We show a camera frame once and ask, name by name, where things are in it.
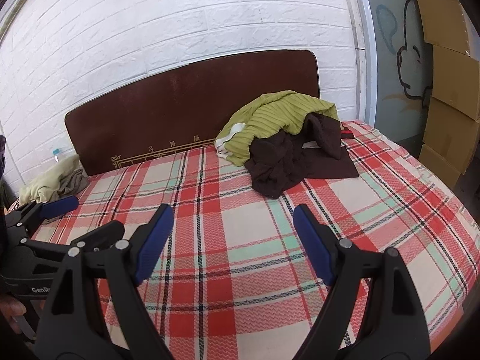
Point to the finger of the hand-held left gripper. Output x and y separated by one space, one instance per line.
101 234
62 204

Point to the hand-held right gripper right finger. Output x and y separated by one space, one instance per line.
313 243

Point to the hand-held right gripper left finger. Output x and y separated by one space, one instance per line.
155 243

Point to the green ribbed sweater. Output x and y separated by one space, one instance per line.
270 123

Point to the person's left hand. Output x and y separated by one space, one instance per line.
11 313

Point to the pale beige cloth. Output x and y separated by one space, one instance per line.
41 185

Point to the plaid bed sheet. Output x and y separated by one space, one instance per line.
262 232

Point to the dark brown garment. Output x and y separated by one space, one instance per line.
292 157

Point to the small red cloth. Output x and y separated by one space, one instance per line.
347 133

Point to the brown wooden headboard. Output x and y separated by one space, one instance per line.
180 112

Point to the beige wall pipe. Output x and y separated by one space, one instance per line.
15 11

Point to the white door frame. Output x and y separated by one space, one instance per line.
365 45

